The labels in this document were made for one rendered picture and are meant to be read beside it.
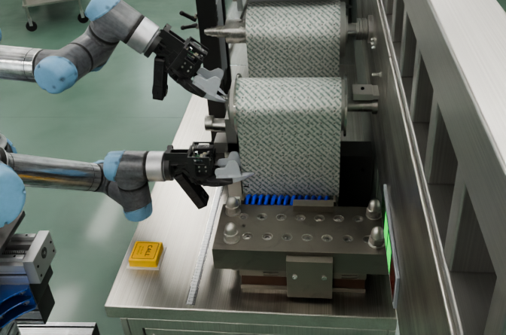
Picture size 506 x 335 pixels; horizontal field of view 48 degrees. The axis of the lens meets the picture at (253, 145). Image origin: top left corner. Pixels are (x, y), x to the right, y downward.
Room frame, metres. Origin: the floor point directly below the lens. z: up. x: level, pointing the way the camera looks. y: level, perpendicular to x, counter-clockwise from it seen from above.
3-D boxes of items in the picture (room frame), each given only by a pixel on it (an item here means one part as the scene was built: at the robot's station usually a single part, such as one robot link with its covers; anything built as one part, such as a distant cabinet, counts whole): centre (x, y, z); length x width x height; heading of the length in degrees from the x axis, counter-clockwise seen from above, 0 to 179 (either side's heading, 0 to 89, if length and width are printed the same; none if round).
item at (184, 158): (1.15, 0.15, 1.12); 0.12 x 0.08 x 0.09; 82
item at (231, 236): (0.97, 0.06, 1.05); 0.04 x 0.04 x 0.04
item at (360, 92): (1.15, -0.26, 1.28); 0.06 x 0.05 x 0.02; 82
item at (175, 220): (2.12, -0.14, 0.88); 2.52 x 0.66 x 0.04; 172
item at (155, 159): (1.17, 0.23, 1.11); 0.08 x 0.05 x 0.08; 172
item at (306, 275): (0.90, -0.10, 0.97); 0.10 x 0.03 x 0.11; 82
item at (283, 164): (1.12, -0.08, 1.11); 0.23 x 0.01 x 0.18; 82
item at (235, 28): (1.45, 0.02, 1.34); 0.06 x 0.06 x 0.06; 82
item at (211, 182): (1.12, 0.10, 1.09); 0.09 x 0.05 x 0.02; 81
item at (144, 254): (1.07, 0.29, 0.91); 0.07 x 0.07 x 0.02; 82
